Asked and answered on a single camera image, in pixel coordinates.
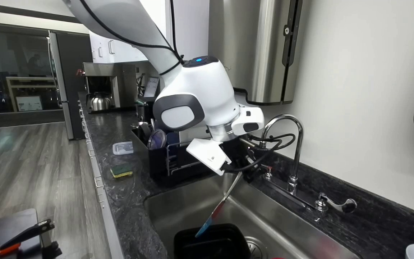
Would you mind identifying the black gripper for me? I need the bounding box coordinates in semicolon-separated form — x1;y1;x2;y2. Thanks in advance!
229;135;262;183

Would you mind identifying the silver butter knife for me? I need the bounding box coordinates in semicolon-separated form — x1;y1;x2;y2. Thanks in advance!
195;172;244;241

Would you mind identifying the stainless steel sink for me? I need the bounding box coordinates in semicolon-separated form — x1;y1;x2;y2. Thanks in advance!
143;172;363;259

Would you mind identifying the black dish drainer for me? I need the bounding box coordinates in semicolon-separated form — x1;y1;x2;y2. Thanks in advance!
131;120;219;191

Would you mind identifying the chrome gooseneck faucet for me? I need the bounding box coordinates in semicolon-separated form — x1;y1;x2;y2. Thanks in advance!
259;114;307;196

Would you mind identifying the black plastic container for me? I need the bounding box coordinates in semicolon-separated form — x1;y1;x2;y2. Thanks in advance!
173;222;252;259

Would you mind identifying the round glass lid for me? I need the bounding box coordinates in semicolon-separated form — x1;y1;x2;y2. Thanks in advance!
147;129;169;152

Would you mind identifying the steel paper towel dispenser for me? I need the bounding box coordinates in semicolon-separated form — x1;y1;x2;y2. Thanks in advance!
208;0;305;107

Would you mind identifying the green yellow sponge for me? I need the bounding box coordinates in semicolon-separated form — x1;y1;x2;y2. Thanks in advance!
110;163;136;182

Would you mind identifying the steel coffee machine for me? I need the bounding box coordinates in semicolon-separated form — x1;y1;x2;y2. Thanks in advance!
83;61;124;116

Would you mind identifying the black pliers red grip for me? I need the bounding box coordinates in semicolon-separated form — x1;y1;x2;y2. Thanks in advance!
0;218;57;257

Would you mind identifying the plain white wall cabinet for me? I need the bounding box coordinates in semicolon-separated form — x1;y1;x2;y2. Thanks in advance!
88;0;212;67

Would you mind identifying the wooden frame shelf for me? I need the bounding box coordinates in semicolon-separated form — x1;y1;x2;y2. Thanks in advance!
5;76;61;116

